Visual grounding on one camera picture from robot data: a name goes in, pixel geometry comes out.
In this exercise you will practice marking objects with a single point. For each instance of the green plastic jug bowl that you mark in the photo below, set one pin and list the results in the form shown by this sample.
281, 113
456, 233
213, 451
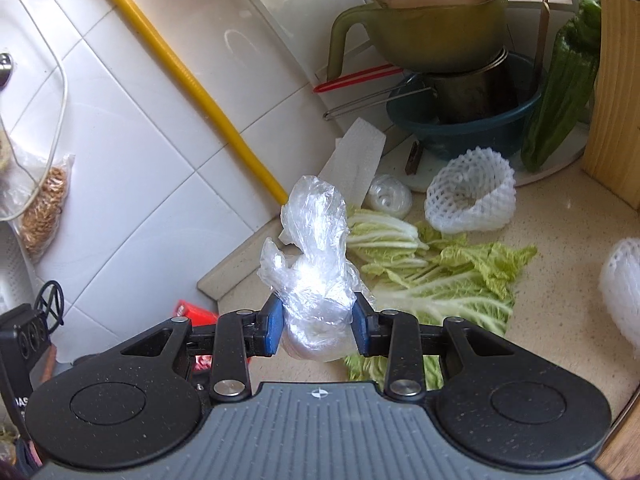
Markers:
425, 35

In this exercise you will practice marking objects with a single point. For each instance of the wooden knife block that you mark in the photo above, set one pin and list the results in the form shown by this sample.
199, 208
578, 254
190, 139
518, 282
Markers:
617, 110

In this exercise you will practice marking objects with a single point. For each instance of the metal knob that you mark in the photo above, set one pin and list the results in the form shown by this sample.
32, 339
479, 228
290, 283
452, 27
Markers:
5, 67

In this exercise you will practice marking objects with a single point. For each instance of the long green pepper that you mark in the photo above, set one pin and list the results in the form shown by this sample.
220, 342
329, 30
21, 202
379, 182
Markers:
560, 100

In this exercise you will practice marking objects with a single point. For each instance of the clear plastic bag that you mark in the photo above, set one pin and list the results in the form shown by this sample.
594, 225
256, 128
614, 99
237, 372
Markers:
315, 280

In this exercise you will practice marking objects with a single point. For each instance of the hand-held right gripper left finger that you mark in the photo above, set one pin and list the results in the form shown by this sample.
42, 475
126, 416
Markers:
272, 329

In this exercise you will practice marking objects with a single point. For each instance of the napa cabbage leaf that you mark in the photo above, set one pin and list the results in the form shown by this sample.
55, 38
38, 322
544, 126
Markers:
365, 370
460, 285
385, 235

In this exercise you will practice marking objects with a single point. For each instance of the small brown stick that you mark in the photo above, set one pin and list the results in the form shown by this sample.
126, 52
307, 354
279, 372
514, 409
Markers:
414, 159

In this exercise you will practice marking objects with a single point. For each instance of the red packet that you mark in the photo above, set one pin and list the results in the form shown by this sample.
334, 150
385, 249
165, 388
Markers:
195, 314

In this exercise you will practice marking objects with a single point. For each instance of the white foam fruit net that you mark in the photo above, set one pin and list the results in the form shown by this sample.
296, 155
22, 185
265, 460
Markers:
490, 200
622, 290

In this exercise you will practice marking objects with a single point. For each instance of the white round tray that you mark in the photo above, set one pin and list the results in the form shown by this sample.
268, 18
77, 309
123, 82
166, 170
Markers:
565, 161

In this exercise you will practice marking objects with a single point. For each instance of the wooden chopstick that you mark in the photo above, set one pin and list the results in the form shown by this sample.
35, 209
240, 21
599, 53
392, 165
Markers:
543, 30

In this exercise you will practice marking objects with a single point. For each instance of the white paper towel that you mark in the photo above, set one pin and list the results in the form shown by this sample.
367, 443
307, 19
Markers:
355, 155

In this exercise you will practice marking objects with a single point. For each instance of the small clear plastic wad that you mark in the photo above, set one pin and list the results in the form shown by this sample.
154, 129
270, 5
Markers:
387, 195

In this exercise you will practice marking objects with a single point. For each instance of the steel pot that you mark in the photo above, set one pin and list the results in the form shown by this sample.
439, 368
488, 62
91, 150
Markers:
465, 92

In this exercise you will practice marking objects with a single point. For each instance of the bag of dried brown food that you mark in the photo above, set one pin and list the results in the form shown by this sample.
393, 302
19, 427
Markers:
42, 210

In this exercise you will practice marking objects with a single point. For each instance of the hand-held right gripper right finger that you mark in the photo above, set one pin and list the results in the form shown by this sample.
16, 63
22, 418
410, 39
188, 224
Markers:
361, 329

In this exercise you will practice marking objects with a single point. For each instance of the blue plastic basin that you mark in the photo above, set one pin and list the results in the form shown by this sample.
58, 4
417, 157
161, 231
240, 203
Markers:
450, 140

